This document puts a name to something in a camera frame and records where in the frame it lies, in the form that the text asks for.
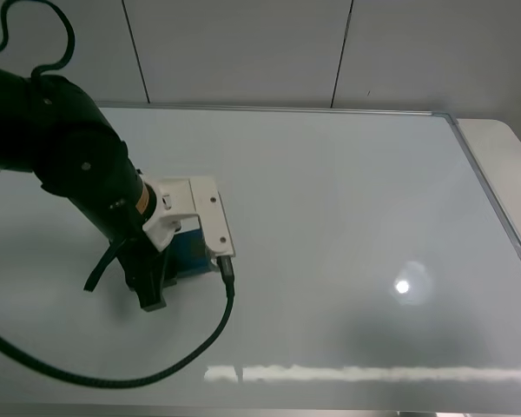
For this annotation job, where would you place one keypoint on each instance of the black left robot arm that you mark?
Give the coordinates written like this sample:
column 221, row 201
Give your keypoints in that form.
column 50, row 127

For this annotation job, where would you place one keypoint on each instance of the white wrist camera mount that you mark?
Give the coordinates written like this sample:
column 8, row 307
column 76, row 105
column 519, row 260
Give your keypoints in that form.
column 182, row 198

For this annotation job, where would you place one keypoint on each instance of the blue whiteboard eraser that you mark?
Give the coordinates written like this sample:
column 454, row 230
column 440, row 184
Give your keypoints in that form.
column 188, row 255

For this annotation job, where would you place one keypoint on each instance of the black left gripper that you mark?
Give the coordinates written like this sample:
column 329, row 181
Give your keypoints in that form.
column 144, row 269

